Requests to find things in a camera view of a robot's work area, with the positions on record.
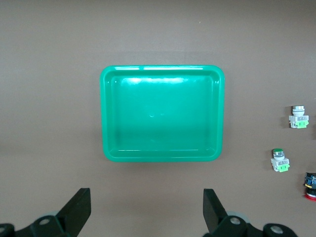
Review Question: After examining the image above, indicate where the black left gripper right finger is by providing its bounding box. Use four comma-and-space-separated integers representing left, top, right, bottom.
202, 189, 298, 237

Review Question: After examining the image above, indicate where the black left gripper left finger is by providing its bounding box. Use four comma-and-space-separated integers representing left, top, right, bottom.
0, 188, 91, 237

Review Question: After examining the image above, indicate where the green push button switch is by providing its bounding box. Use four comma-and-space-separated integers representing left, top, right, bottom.
270, 148, 290, 173
288, 105, 310, 129

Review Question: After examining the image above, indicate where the red mushroom push button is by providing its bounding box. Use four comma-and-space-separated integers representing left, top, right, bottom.
303, 172, 316, 199

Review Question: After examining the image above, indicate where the green plastic tray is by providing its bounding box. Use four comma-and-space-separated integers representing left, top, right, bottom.
99, 65, 226, 163

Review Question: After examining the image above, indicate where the brown table cover sheet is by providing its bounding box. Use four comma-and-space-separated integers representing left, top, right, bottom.
0, 0, 316, 237

